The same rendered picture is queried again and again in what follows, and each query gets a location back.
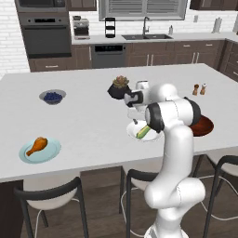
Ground window with grey blinds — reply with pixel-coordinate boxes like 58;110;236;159
98;0;189;21

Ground steel microwave oven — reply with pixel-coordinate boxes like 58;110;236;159
14;0;69;13

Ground plant in black pot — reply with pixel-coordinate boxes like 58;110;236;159
107;74;133;100

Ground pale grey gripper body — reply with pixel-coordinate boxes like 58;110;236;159
126;104;149;125

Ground reddish brown bowl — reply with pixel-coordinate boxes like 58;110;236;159
189;114;216;138

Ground white plate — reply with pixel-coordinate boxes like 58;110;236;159
126;121;165;143

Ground steel dishwasher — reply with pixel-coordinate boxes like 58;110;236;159
90;43;127;70

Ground dark sink basin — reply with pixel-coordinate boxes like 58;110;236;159
121;33;174;41

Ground black wire stand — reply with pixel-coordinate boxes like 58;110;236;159
104;17;117;39

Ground dark sink tap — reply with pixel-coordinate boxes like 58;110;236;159
142;16;152;36

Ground light blue plate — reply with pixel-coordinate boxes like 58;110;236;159
19;137;62;165

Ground dark wood base cupboards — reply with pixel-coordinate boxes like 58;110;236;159
125;38;238;83
28;44;93;73

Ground dark wood island base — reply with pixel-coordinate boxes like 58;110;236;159
0;179;25;238

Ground dark wood wall cupboard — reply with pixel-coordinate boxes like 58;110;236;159
189;0;238;11
67;0;98;12

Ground steel wall oven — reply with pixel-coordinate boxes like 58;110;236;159
18;12;73;60

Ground grey bowl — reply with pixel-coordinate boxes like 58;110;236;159
38;88;67;106

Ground steel coffee machine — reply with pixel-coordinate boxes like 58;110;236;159
72;16;91;41

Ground yellow green corn cob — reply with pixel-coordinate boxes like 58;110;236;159
136;125;152;139

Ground black stool with white seat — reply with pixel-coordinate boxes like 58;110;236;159
118;165;165;238
192;152;238;238
12;176;91;238

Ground blueberries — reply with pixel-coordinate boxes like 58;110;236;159
43;91;64;104

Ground orange chicken drumstick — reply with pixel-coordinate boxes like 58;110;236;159
25;137;49;157

